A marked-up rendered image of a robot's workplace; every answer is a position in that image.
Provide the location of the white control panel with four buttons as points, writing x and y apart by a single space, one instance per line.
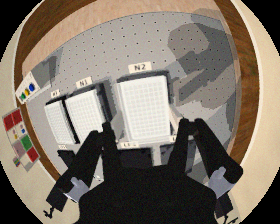
36 80

